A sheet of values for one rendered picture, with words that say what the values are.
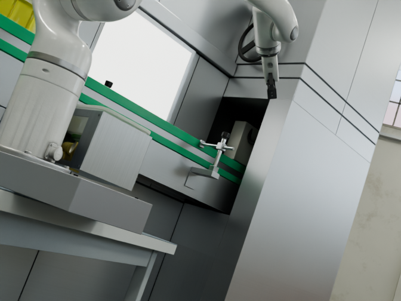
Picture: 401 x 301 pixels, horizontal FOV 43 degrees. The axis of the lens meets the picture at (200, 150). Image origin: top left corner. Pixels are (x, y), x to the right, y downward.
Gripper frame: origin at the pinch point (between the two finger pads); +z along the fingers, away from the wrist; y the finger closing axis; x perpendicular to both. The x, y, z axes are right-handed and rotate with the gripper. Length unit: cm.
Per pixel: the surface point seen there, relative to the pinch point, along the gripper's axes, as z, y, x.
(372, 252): 719, 507, -181
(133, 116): -7, -20, 46
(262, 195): 34.1, -18.7, 6.4
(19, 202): -44, -97, 45
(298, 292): 84, -27, -4
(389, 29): 18, 70, -59
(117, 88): -9, -3, 54
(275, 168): 29.1, -9.5, 0.9
